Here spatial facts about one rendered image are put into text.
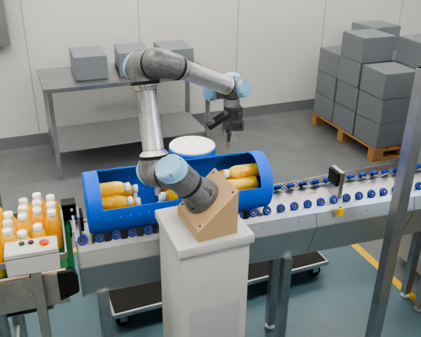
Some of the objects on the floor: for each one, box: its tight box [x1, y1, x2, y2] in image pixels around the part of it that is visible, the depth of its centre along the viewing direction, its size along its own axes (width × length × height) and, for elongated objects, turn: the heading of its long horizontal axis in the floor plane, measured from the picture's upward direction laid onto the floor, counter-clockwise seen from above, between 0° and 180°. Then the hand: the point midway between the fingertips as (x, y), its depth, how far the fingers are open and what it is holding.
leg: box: [400, 231, 421, 299], centre depth 330 cm, size 6×6×63 cm
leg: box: [275, 256, 293, 337], centre depth 291 cm, size 6×6×63 cm
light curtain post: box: [365, 66, 421, 337], centre depth 258 cm, size 6×6×170 cm
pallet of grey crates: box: [311, 20, 421, 162], centre depth 568 cm, size 120×80×119 cm
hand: (226, 146), depth 245 cm, fingers closed
